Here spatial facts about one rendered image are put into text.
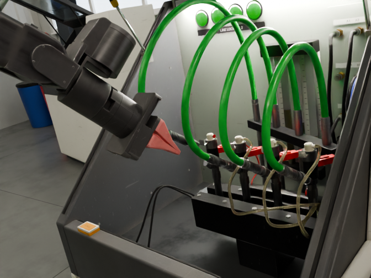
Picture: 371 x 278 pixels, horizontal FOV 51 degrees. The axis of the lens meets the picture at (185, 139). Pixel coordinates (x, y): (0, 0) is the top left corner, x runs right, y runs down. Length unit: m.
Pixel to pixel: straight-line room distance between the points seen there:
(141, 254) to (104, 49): 0.46
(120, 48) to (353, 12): 0.59
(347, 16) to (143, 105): 0.57
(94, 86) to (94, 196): 0.60
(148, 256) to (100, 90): 0.41
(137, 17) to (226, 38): 2.80
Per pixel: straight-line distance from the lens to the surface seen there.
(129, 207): 1.17
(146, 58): 0.75
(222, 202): 0.91
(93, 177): 1.08
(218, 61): 1.19
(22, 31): 0.50
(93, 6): 7.04
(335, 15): 1.00
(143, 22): 3.95
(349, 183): 0.67
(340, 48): 1.00
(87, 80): 0.53
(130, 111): 0.55
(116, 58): 0.54
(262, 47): 0.92
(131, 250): 0.87
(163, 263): 0.80
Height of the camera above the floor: 1.40
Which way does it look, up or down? 18 degrees down
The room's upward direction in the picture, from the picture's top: 10 degrees counter-clockwise
